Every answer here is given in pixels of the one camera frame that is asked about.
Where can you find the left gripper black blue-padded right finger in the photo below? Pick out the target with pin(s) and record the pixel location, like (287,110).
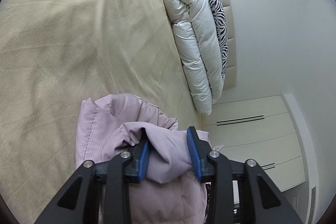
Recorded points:
(241,192)

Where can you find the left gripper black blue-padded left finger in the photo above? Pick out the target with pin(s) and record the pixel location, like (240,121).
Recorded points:
(78,200)

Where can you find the mauve quilted puffer jacket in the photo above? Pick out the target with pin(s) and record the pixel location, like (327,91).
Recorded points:
(170,192)

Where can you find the beige bed sheet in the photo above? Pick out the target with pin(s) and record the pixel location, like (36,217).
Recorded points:
(57,53)

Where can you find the zebra print pillow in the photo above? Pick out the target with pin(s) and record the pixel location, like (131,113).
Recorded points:
(219,16)

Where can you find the white folded duvet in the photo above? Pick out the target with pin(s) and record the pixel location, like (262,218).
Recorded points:
(199,50)

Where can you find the white wardrobe with black handles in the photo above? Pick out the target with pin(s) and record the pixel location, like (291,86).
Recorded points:
(259,129)

